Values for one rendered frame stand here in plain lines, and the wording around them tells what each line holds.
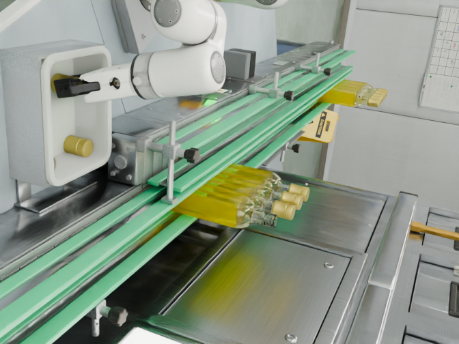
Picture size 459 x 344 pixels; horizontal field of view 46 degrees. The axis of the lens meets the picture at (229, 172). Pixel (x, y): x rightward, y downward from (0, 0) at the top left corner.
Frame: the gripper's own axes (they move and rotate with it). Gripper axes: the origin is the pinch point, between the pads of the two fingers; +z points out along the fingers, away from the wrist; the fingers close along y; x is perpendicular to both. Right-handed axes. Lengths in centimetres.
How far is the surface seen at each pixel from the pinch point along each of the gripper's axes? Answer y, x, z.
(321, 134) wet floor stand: 345, -101, 56
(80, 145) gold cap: 1.0, -11.2, 2.8
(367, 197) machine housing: 83, -54, -32
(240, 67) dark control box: 76, -9, 1
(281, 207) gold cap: 24.9, -33.5, -25.5
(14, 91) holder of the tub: -10.6, 1.4, 2.8
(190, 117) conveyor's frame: 31.5, -13.7, -4.0
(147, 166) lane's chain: 13.0, -19.5, -2.6
